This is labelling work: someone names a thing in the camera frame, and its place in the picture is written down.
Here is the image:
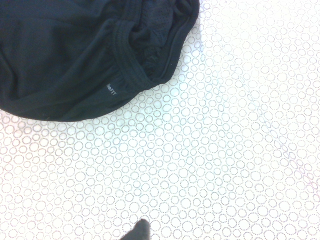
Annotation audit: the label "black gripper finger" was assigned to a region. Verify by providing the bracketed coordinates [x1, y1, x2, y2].
[121, 218, 151, 240]

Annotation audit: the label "black athletic shorts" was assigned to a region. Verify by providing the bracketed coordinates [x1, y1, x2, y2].
[0, 0, 201, 123]

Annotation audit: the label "white circle-patterned cloth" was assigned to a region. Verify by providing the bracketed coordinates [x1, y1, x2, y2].
[0, 0, 320, 240]

